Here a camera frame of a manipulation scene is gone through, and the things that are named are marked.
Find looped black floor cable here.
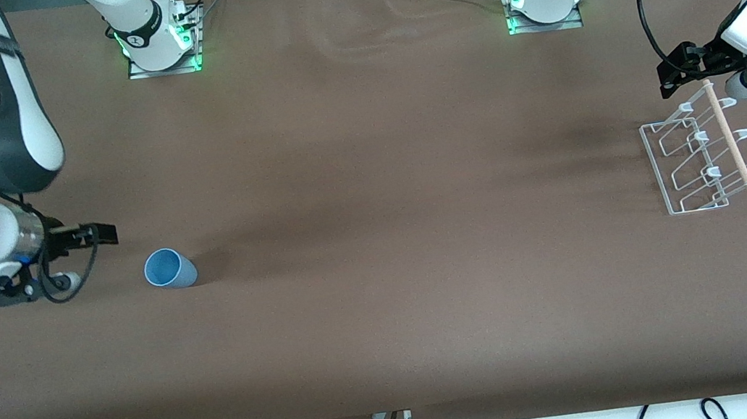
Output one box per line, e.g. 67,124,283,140
699,394,731,419

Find brown table cover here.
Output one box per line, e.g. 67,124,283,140
0,0,747,419

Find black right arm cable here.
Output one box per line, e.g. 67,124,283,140
0,19,107,313

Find light blue plastic cup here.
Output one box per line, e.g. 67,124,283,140
142,245,200,294

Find white wire cup rack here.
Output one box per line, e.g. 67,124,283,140
633,75,747,219

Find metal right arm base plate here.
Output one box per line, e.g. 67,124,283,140
120,4,209,82

